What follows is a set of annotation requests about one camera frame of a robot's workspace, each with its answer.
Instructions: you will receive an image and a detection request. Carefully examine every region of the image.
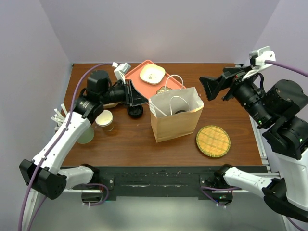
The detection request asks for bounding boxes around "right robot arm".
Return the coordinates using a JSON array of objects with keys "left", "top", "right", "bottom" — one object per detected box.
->
[{"left": 199, "top": 68, "right": 308, "bottom": 222}]

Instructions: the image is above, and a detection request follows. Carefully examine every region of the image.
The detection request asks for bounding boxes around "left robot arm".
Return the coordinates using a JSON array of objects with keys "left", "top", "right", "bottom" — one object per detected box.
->
[{"left": 19, "top": 70, "right": 148, "bottom": 200}]

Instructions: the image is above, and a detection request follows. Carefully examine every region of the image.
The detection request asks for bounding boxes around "brown paper bag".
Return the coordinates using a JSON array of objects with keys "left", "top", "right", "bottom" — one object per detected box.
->
[{"left": 149, "top": 75, "right": 204, "bottom": 143}]

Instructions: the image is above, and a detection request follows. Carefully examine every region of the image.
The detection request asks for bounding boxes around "woven bamboo coaster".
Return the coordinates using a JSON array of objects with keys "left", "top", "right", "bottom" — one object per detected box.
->
[{"left": 196, "top": 125, "right": 231, "bottom": 158}]

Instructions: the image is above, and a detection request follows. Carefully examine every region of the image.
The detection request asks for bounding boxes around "black lid stack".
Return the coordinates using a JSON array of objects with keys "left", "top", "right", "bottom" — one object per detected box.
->
[{"left": 127, "top": 105, "right": 143, "bottom": 119}]

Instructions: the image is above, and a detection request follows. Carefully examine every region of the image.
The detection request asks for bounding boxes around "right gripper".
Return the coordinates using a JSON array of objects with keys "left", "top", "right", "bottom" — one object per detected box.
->
[{"left": 199, "top": 62, "right": 271, "bottom": 125}]

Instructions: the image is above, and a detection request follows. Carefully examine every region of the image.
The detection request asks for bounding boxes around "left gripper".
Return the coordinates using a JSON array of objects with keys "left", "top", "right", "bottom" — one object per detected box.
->
[{"left": 100, "top": 79, "right": 149, "bottom": 107}]

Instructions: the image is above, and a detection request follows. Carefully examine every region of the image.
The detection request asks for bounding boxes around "single white straw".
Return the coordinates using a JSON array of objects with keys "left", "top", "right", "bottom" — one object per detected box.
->
[{"left": 149, "top": 99, "right": 167, "bottom": 116}]

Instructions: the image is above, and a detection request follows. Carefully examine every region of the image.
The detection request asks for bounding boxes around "cream square bowl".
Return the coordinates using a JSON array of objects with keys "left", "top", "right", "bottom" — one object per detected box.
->
[{"left": 139, "top": 64, "right": 166, "bottom": 85}]

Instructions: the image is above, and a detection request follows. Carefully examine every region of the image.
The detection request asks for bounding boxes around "cardboard cup carrier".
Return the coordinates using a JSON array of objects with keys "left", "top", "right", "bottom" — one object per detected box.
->
[{"left": 104, "top": 103, "right": 125, "bottom": 110}]

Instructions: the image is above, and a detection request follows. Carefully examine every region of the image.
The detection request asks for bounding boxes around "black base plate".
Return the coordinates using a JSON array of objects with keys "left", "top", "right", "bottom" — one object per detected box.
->
[{"left": 98, "top": 166, "right": 226, "bottom": 200}]

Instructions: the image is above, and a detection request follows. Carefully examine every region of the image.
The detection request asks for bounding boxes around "green cup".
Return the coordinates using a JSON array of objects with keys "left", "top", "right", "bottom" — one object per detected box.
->
[{"left": 77, "top": 127, "right": 94, "bottom": 144}]

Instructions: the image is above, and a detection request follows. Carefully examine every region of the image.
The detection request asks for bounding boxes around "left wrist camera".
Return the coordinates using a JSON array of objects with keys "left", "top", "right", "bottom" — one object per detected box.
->
[{"left": 112, "top": 62, "right": 131, "bottom": 84}]

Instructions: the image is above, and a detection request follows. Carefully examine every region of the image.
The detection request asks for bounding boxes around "green patterned small dish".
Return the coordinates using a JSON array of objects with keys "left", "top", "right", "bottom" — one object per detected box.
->
[{"left": 156, "top": 86, "right": 172, "bottom": 94}]

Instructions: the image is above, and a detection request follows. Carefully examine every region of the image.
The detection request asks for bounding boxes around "brown paper cup stack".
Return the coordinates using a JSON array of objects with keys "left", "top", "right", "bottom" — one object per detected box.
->
[{"left": 95, "top": 110, "right": 114, "bottom": 131}]

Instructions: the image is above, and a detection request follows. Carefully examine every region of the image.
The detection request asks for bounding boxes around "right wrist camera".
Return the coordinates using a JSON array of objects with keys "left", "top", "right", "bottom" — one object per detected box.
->
[{"left": 242, "top": 46, "right": 276, "bottom": 81}]

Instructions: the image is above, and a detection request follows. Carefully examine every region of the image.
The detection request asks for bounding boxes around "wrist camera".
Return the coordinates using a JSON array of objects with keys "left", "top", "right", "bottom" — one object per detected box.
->
[
  {"left": 112, "top": 62, "right": 131, "bottom": 84},
  {"left": 242, "top": 46, "right": 276, "bottom": 81}
]

